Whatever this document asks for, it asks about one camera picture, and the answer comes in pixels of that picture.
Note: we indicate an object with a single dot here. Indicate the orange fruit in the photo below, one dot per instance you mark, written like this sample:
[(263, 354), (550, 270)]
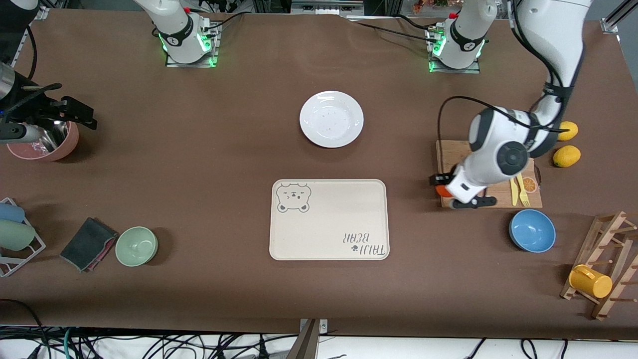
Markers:
[(440, 191)]

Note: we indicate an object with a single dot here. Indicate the white plate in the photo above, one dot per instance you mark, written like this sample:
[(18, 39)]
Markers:
[(331, 118)]

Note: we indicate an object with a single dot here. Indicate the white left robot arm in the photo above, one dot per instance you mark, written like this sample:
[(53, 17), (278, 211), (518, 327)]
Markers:
[(548, 30)]

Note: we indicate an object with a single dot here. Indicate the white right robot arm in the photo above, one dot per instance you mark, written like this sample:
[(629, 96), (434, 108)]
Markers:
[(182, 37)]

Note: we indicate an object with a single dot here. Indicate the wooden cutting board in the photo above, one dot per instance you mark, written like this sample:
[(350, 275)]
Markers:
[(448, 164)]

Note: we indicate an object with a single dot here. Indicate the metal scoop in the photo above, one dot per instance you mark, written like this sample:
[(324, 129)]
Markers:
[(52, 137)]

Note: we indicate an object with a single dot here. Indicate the pink bowl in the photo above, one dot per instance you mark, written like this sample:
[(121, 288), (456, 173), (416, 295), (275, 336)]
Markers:
[(65, 144)]

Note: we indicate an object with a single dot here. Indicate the clear ice pieces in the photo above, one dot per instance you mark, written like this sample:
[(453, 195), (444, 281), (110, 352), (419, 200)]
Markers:
[(37, 147)]

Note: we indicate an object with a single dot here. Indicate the yellow plastic knife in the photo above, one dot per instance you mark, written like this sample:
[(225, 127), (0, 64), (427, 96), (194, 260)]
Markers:
[(514, 197)]

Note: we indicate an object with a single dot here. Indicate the yellow plastic fork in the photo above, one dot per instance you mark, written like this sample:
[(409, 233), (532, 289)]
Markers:
[(524, 197)]

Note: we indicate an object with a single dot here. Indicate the orange slice toy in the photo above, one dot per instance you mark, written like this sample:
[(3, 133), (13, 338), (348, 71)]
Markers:
[(530, 185)]

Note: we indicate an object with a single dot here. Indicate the blue bowl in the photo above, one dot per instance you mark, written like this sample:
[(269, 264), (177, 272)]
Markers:
[(532, 231)]

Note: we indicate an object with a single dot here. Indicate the light blue cup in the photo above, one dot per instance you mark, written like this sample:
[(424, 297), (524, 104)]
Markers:
[(10, 213)]

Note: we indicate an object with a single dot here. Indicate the yellow lemon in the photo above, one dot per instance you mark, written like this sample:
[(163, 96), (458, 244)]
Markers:
[(566, 156), (570, 130)]

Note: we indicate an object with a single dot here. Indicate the cream tray with bear print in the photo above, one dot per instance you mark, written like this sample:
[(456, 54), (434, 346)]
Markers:
[(329, 219)]

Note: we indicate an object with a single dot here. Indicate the light green cup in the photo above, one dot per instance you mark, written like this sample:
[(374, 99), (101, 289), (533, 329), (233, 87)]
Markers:
[(15, 235)]

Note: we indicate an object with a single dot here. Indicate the dark folded cloth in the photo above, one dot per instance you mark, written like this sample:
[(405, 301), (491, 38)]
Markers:
[(87, 244)]

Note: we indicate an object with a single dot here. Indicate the light green bowl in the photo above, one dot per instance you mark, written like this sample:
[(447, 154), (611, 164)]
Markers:
[(136, 246)]

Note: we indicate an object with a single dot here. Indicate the wooden mug rack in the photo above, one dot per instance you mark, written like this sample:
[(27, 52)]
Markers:
[(612, 218)]

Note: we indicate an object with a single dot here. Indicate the yellow mug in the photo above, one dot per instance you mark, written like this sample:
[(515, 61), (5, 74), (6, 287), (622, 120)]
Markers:
[(593, 284)]

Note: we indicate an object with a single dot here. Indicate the aluminium corner bracket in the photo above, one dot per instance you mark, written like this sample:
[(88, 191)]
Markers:
[(44, 12), (610, 24)]

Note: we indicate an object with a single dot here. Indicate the aluminium frame rail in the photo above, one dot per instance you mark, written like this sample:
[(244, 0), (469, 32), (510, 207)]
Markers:
[(324, 6)]

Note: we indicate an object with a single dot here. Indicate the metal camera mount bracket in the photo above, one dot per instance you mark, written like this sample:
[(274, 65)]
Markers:
[(309, 344)]

